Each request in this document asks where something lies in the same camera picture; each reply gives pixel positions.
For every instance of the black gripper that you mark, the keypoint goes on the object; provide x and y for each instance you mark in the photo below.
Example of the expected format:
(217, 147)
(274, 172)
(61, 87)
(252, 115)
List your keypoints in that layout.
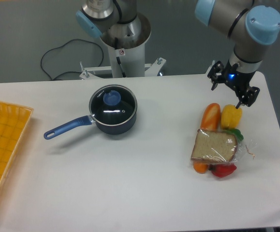
(237, 81)

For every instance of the glass lid blue knob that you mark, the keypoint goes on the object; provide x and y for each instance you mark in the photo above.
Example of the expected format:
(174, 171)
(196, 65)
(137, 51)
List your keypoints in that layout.
(113, 105)

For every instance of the dark blue saucepan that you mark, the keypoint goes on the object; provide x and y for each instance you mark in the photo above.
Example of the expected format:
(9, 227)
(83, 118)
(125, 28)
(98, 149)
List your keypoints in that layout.
(89, 120)

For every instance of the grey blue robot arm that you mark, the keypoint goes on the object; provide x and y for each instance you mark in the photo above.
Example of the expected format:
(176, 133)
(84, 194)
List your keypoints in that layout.
(253, 28)

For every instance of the yellow bell pepper toy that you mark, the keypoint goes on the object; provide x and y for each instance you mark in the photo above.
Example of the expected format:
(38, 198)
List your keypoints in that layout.
(230, 117)

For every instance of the orange bread roll toy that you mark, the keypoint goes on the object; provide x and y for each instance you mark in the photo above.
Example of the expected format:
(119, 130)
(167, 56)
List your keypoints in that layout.
(211, 117)

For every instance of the green bell pepper toy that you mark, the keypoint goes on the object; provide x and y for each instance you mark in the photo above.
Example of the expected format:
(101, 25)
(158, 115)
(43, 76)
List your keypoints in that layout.
(237, 133)

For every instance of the bagged sliced bread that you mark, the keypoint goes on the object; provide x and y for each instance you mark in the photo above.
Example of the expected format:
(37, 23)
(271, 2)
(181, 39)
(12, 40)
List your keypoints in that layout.
(218, 147)

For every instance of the red bell pepper toy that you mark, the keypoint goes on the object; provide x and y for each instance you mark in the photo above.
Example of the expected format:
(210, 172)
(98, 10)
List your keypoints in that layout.
(222, 170)

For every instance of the small orange toy vegetable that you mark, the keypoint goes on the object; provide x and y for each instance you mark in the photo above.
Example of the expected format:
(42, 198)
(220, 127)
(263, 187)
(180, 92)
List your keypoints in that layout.
(200, 168)

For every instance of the white table bracket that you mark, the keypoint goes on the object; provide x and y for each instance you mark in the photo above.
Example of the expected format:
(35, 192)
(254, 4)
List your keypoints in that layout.
(210, 67)

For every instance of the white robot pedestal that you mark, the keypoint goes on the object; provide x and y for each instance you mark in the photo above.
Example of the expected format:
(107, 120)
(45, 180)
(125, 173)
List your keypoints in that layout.
(126, 49)

